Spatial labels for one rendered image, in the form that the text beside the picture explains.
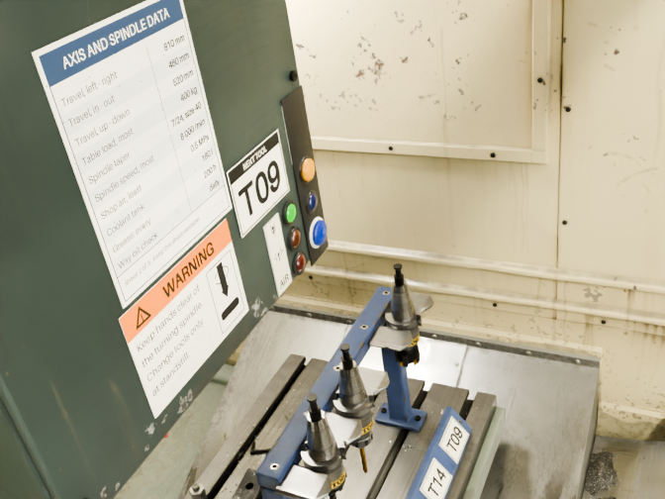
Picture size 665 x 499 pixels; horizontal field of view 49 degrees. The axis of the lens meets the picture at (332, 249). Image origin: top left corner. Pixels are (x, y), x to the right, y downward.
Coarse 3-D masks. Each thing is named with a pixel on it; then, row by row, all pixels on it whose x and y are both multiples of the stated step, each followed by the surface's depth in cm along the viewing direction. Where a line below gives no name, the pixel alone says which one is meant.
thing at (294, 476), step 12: (300, 468) 104; (288, 480) 103; (300, 480) 103; (312, 480) 102; (324, 480) 102; (276, 492) 102; (288, 492) 101; (300, 492) 101; (312, 492) 101; (324, 492) 100
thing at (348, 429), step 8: (328, 416) 112; (336, 416) 112; (336, 424) 111; (344, 424) 111; (352, 424) 110; (360, 424) 110; (336, 432) 109; (344, 432) 109; (352, 432) 109; (360, 432) 109; (344, 440) 108; (352, 440) 108
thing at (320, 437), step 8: (312, 424) 101; (320, 424) 101; (328, 424) 103; (312, 432) 102; (320, 432) 102; (328, 432) 103; (312, 440) 103; (320, 440) 102; (328, 440) 103; (312, 448) 103; (320, 448) 103; (328, 448) 103; (336, 448) 105; (312, 456) 104; (320, 456) 103; (328, 456) 104
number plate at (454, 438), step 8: (448, 424) 143; (456, 424) 144; (448, 432) 142; (456, 432) 143; (464, 432) 144; (440, 440) 140; (448, 440) 141; (456, 440) 142; (464, 440) 143; (448, 448) 140; (456, 448) 141; (456, 456) 140
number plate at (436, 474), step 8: (432, 464) 135; (440, 464) 136; (432, 472) 134; (440, 472) 135; (448, 472) 137; (424, 480) 132; (432, 480) 133; (440, 480) 134; (448, 480) 136; (424, 488) 131; (432, 488) 132; (440, 488) 134; (432, 496) 131; (440, 496) 133
